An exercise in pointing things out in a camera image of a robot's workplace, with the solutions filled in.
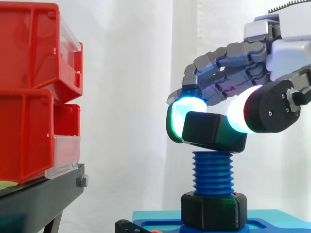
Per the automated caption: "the red bin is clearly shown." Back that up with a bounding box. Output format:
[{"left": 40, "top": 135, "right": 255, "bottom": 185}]
[
  {"left": 0, "top": 3, "right": 84, "bottom": 101},
  {"left": 0, "top": 88, "right": 81, "bottom": 185}
]

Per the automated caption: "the blue bolt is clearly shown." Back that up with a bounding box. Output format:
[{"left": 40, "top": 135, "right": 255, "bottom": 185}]
[{"left": 179, "top": 150, "right": 250, "bottom": 233}]

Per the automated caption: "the black stand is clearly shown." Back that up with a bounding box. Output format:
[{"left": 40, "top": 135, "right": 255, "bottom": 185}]
[{"left": 0, "top": 163, "right": 89, "bottom": 233}]

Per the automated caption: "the black-and-orange clip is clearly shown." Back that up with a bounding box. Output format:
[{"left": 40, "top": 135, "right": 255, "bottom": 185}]
[{"left": 115, "top": 219, "right": 149, "bottom": 233}]

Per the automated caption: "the turquoise plate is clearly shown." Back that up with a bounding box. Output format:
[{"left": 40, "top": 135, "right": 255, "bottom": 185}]
[{"left": 132, "top": 209, "right": 311, "bottom": 230}]

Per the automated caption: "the blue plate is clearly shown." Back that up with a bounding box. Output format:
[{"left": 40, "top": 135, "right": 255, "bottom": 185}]
[{"left": 133, "top": 218, "right": 311, "bottom": 233}]

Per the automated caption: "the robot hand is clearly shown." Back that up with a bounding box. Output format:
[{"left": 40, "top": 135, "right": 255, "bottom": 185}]
[{"left": 165, "top": 0, "right": 311, "bottom": 143}]

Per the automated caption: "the large black nut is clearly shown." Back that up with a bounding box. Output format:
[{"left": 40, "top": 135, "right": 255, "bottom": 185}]
[
  {"left": 181, "top": 111, "right": 248, "bottom": 153},
  {"left": 180, "top": 191, "right": 248, "bottom": 231}
]

